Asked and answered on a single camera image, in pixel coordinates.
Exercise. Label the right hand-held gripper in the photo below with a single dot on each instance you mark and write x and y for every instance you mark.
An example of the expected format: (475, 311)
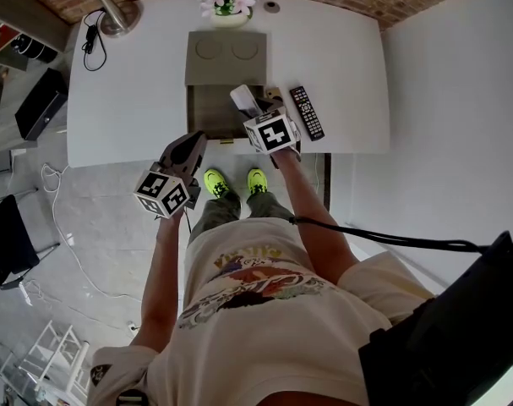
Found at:
(271, 133)

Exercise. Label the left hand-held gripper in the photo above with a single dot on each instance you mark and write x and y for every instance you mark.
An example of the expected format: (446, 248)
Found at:
(163, 193)

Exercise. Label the white remote control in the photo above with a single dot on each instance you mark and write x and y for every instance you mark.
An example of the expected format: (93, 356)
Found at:
(245, 97)

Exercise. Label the gold remote control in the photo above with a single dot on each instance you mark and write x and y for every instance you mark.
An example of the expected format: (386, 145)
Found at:
(274, 93)

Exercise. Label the black remote control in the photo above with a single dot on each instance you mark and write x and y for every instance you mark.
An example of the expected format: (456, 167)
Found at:
(307, 112)

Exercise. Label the grey storage box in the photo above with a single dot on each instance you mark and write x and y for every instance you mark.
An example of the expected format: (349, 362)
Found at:
(226, 61)

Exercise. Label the person's right forearm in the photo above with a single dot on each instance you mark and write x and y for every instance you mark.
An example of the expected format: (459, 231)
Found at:
(315, 226)

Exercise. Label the person's left forearm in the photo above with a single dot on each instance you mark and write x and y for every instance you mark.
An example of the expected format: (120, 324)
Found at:
(159, 277)

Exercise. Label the black metal cash box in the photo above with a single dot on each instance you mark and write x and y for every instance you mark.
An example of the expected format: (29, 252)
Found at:
(40, 104)

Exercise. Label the person's left neon shoe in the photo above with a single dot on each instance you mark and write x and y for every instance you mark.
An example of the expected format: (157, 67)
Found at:
(216, 182)

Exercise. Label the person's neon shoe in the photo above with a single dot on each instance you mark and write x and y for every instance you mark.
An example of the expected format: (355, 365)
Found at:
(257, 181)
(216, 182)

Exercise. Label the person's right neon shoe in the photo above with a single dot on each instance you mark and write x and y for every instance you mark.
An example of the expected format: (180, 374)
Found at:
(257, 181)

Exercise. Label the potted pink flowers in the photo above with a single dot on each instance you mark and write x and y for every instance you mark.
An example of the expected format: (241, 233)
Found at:
(228, 0)

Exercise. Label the silver desk lamp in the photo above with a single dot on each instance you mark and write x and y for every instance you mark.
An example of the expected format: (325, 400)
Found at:
(112, 11)

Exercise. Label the white power strip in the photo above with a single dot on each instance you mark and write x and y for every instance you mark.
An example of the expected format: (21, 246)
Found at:
(24, 293)
(131, 327)

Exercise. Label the black bottle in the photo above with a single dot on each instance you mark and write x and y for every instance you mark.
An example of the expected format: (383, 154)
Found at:
(34, 47)

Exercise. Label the grey side table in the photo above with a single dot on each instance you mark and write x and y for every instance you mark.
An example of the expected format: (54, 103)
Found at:
(2, 112)

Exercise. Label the black office chair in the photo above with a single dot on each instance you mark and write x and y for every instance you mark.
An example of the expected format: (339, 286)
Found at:
(7, 243)

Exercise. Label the person's white printed T-shirt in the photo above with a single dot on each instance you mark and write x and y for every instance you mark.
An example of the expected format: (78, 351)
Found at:
(273, 345)

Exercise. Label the grey wooden shelf unit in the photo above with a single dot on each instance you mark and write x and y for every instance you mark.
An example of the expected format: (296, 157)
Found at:
(23, 11)

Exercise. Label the white metal rack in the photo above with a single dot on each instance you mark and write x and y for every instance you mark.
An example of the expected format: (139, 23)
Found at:
(57, 358)

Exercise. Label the black body-worn camera rig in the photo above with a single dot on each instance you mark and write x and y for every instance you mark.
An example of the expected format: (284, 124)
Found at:
(446, 332)

